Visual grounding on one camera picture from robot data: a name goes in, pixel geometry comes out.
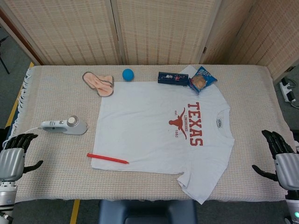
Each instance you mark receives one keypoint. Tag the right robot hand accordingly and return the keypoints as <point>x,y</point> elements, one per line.
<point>288,165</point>

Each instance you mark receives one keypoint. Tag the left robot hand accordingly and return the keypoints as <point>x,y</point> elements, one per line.
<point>11,158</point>

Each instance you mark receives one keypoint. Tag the white handheld steamer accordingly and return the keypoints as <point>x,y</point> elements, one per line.
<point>74,128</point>

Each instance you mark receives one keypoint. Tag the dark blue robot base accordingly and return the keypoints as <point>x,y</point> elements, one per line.
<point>147,211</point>

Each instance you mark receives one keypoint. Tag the white Texas print t-shirt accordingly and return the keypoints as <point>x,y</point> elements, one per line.
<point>144,126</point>

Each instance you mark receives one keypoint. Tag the beige woven tablecloth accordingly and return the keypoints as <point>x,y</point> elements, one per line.
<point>58,163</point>

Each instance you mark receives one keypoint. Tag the white power strip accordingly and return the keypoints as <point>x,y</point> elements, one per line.
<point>287,92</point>

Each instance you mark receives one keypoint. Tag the red pen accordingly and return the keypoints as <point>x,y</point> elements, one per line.
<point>107,158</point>

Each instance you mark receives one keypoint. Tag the black stand leg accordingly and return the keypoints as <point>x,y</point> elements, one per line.
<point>3,59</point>

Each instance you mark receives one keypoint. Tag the pink eye mask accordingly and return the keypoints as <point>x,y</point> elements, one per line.
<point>102,86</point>

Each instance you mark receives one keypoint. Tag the blue snack packet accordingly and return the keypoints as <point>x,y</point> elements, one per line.
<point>199,82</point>

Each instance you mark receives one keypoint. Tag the blue ball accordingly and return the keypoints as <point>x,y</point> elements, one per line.
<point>128,74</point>

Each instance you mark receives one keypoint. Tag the woven folding screen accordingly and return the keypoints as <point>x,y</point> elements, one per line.
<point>77,30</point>

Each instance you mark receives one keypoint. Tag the dark blue rectangular box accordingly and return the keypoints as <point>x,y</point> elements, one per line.
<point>172,78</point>

